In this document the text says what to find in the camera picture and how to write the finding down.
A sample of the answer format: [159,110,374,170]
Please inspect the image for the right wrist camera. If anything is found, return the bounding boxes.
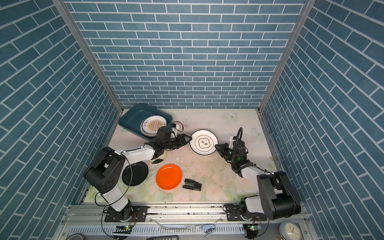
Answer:
[229,136,238,149]

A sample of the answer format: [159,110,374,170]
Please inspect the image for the black plate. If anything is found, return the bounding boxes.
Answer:
[122,162,149,187]

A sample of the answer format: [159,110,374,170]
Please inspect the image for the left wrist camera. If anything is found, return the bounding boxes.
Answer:
[171,124,184,136]

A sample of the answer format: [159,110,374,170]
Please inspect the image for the white wall clock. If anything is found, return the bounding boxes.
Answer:
[279,222,303,240]

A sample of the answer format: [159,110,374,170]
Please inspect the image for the white plate cloud emblem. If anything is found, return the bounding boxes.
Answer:
[189,130,219,156]

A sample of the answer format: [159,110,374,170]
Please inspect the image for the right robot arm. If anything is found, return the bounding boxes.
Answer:
[215,144,302,221]

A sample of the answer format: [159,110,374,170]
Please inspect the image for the black stapler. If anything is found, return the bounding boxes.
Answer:
[183,179,202,192]

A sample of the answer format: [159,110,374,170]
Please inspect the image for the white plate orange sunburst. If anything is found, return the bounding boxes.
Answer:
[140,115,167,137]

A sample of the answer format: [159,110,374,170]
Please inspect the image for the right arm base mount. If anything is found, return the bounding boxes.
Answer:
[222,204,268,222]

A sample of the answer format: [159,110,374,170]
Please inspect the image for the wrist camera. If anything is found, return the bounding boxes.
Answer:
[229,136,238,149]
[171,124,184,136]

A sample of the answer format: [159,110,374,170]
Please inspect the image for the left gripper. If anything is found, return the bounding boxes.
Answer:
[162,133,193,151]

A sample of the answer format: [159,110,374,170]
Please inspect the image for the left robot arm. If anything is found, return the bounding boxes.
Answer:
[84,127,192,213]

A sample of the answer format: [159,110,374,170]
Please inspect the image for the aluminium front rail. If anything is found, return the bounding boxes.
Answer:
[59,202,316,240]

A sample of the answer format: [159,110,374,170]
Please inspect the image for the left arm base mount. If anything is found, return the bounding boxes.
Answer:
[103,206,149,223]

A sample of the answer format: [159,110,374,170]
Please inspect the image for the cream yellow plate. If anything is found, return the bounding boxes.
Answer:
[149,151,168,164]

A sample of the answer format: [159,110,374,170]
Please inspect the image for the teal plastic bin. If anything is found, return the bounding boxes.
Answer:
[119,103,173,141]

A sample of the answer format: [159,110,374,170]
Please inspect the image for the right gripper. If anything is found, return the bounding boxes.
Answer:
[215,143,238,164]

